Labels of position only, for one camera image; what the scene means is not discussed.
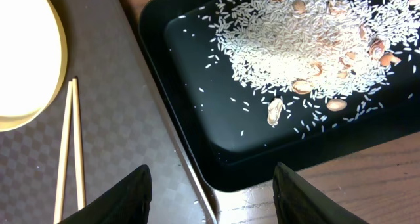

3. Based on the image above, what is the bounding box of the half peanut shell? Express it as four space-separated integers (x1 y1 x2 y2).
291 80 314 95

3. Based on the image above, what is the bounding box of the brown plastic serving tray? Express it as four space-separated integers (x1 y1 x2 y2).
1 0 211 223

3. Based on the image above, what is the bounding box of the wooden chopstick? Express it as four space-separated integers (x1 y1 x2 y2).
72 78 86 210
53 81 72 224

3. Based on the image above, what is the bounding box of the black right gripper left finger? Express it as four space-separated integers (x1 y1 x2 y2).
60 164 152 224

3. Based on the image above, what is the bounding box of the pile of white rice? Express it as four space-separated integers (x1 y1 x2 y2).
169 0 420 141

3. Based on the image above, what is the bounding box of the black rectangular waste tray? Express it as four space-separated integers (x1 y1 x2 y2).
138 0 419 192

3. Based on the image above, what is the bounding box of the yellow round plate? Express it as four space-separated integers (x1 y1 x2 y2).
1 0 68 131

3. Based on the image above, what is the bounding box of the oval peanut shell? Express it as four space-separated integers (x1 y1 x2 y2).
326 99 347 112

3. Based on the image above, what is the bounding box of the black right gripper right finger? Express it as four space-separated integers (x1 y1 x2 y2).
272 162 365 224

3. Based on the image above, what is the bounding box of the right wooden chopstick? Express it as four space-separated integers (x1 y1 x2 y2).
72 78 86 210

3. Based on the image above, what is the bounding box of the left wooden chopstick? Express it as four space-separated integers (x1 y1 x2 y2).
53 81 72 224

